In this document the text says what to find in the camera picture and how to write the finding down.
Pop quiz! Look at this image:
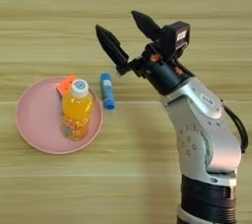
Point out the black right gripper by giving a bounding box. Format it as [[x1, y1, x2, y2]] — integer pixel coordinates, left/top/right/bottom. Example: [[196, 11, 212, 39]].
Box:
[[94, 10, 195, 96]]

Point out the blue glue stick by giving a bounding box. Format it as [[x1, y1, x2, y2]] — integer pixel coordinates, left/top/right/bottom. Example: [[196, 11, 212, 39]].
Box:
[[99, 72, 117, 111]]

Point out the multicoloured puzzle cube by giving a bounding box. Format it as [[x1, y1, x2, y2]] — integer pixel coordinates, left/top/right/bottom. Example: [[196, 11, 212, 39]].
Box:
[[55, 74, 79, 97]]

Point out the orange juice bottle white cap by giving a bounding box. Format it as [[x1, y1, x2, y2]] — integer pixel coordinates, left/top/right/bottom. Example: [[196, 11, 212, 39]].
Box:
[[60, 78, 95, 142]]

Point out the black box with white label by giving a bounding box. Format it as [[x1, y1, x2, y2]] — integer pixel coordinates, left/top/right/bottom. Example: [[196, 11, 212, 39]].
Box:
[[161, 20, 192, 61]]

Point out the pink round plate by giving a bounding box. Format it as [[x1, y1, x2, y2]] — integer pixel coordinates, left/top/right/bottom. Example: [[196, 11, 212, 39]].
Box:
[[15, 76, 104, 155]]

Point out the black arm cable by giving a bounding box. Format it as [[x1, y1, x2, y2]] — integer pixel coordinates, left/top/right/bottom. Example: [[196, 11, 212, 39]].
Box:
[[221, 100, 250, 154]]

